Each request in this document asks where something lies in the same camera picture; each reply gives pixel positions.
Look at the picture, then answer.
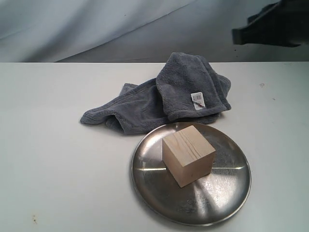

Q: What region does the round stainless steel plate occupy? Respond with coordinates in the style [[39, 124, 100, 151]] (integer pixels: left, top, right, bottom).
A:
[[130, 122, 252, 226]]

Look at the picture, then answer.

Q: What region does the grey fleece towel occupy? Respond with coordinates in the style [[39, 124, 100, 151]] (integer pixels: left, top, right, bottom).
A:
[[80, 52, 231, 134]]

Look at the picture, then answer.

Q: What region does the grey backdrop cloth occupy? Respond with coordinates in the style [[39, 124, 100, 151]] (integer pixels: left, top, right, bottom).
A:
[[0, 0, 309, 62]]

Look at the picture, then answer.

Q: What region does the light wooden cube block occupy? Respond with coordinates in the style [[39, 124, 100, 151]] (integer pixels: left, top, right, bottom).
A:
[[162, 126, 216, 188]]

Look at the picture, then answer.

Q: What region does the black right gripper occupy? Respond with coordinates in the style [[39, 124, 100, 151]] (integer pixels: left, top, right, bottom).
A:
[[231, 0, 309, 47]]

